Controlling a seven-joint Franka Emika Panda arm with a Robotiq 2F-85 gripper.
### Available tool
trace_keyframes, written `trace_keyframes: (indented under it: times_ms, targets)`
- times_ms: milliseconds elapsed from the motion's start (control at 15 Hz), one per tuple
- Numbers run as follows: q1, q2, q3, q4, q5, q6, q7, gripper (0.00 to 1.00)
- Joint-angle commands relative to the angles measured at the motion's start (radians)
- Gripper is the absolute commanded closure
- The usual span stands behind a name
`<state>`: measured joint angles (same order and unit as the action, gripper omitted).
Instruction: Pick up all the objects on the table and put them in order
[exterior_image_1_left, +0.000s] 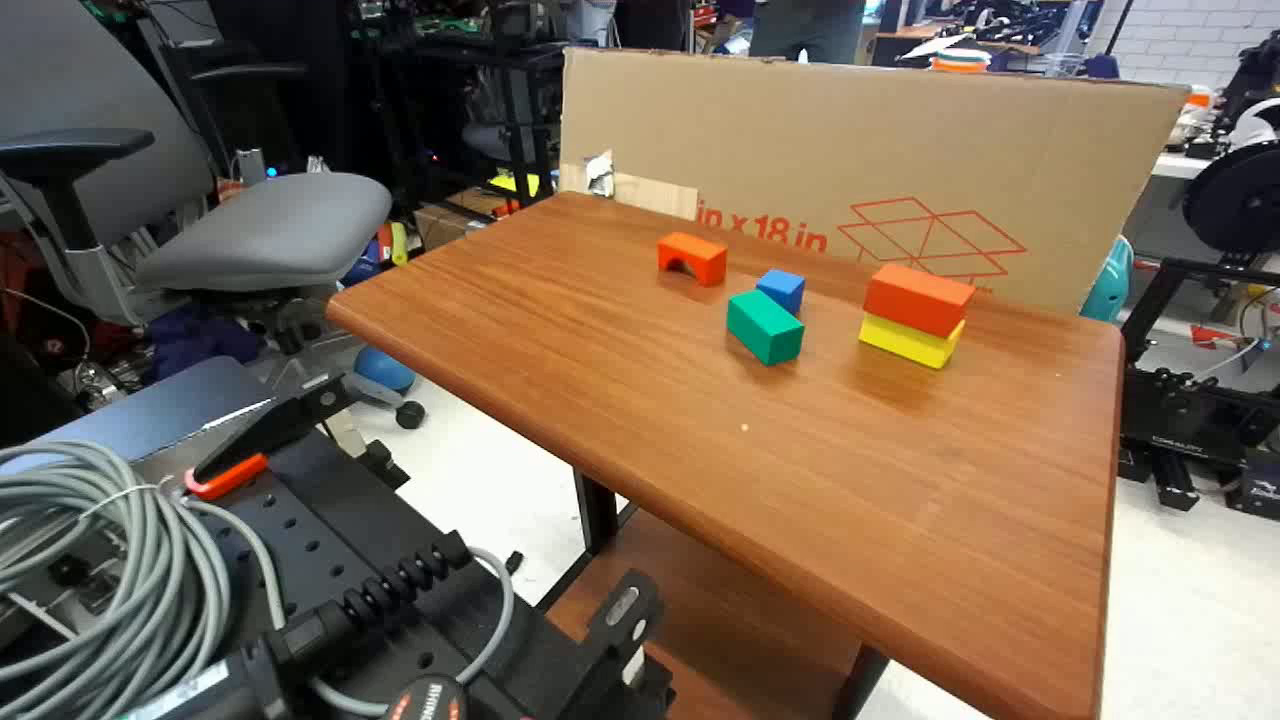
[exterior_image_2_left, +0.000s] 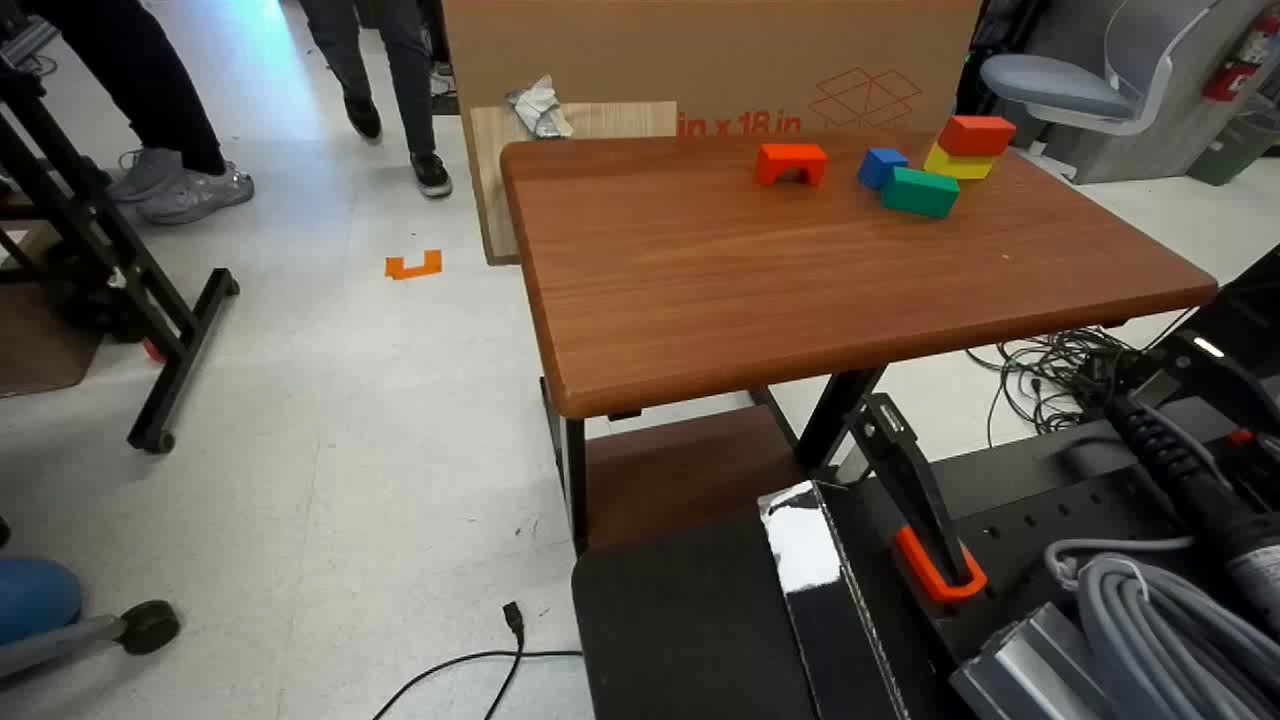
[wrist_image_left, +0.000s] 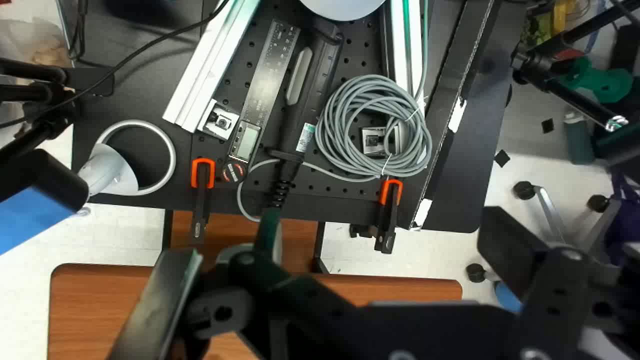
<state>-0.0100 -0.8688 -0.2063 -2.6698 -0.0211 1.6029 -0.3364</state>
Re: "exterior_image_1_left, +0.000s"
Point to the orange arch wooden block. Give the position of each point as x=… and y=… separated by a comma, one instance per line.
x=693, y=254

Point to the green rectangular wooden block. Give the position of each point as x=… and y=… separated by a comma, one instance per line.
x=760, y=328

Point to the blue wooden cube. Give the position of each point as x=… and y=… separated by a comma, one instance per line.
x=780, y=288

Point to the black table leg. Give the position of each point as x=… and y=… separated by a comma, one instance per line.
x=599, y=515
x=856, y=684

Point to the white label pouch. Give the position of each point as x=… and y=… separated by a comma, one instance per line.
x=599, y=172

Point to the blue floor object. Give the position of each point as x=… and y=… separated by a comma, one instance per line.
x=383, y=377

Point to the yellow rectangular wooden block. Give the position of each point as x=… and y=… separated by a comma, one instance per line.
x=905, y=346

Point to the wooden lower shelf board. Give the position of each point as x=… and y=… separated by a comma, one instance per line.
x=704, y=627

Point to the large brown cardboard box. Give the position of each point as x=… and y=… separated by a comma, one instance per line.
x=803, y=132

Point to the orange rectangular wooden block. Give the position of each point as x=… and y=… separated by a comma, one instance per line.
x=918, y=298

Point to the dark background shelving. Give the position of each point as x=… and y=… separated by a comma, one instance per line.
x=453, y=95

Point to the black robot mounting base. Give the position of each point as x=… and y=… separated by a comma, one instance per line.
x=347, y=563

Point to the grey office chair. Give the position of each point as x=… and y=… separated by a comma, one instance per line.
x=266, y=224

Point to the black equipment cart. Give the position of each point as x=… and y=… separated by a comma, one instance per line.
x=1203, y=414

